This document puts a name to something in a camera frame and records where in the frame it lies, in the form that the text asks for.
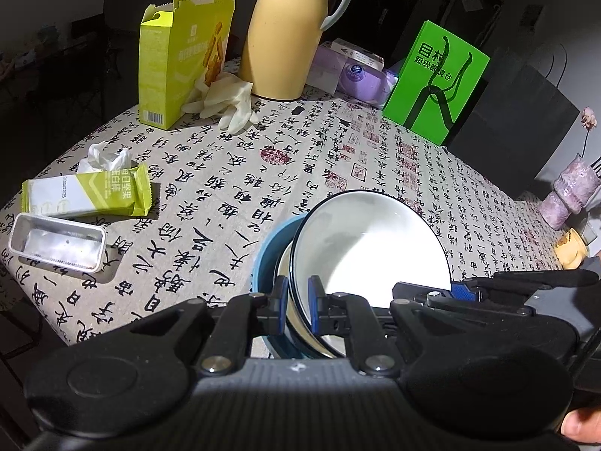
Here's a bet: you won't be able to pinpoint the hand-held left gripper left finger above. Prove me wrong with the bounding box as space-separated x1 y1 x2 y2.
129 276 289 377

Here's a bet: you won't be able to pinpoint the small white black-rimmed bowl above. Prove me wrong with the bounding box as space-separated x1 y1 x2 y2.
290 190 452 345

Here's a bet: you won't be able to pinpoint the person's right hand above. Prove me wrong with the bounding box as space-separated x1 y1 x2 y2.
561 409 601 449

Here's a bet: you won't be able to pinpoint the yellow-green snack box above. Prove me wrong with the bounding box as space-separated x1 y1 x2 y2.
138 0 236 130

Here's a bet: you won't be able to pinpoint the purple tissue pack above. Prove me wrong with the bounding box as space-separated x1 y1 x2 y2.
310 43 400 106

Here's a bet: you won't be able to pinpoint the small metal tray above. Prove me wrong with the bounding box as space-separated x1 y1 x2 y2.
8 213 107 274

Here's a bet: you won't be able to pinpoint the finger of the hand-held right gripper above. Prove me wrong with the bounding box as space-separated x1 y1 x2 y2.
393 270 601 316

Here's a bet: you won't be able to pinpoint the large white black-rimmed bowl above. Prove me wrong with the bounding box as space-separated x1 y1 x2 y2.
276 244 349 360

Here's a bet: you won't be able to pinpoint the blue bowl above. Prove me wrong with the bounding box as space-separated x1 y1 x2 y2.
254 213 341 362

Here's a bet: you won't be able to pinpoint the yellow mug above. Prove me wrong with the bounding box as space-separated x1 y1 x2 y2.
553 228 589 269

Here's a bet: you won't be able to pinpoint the calligraphy printed tablecloth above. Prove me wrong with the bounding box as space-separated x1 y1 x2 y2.
0 59 587 353

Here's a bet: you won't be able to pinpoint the small white flat box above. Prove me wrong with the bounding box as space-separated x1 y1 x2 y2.
329 40 386 70

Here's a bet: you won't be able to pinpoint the dark grey paper bag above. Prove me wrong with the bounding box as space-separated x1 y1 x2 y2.
446 63 580 182

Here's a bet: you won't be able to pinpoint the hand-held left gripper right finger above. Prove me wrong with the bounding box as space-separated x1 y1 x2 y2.
307 276 470 377

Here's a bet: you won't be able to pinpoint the white rubber gloves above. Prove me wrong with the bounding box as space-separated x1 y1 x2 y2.
182 74 261 133

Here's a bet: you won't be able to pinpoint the crumpled white tissue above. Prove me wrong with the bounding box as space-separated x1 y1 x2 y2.
77 143 132 174

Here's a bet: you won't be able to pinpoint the yellow thermos jug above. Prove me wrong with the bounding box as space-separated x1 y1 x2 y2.
239 0 355 101

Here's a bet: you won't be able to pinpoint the green white snack wrapper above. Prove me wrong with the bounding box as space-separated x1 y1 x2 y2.
22 163 152 219

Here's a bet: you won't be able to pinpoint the purple ceramic vase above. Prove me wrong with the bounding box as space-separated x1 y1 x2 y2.
540 156 595 231

